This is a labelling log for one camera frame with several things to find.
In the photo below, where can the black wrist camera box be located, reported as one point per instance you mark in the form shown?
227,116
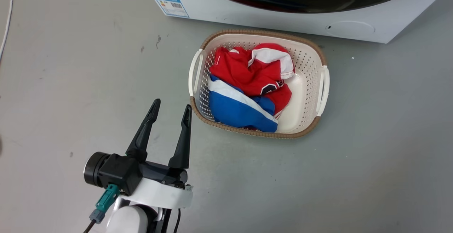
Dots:
113,171

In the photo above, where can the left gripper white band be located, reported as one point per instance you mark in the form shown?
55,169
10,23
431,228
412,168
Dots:
159,192

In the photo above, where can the blue and white garment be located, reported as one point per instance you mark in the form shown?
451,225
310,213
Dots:
233,111

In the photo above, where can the red and white garment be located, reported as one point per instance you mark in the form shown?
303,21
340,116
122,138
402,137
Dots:
247,72

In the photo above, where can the cream perforated laundry basket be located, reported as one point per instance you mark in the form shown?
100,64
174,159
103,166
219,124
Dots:
304,95

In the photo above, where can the blue white energy label sticker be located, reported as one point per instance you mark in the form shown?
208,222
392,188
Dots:
171,6

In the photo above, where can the round white filter cover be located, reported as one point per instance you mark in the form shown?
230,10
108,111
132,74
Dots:
350,29

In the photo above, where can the white washing machine body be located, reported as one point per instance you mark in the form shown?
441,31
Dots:
389,10

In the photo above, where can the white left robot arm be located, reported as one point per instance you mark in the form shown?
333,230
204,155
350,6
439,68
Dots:
129,220

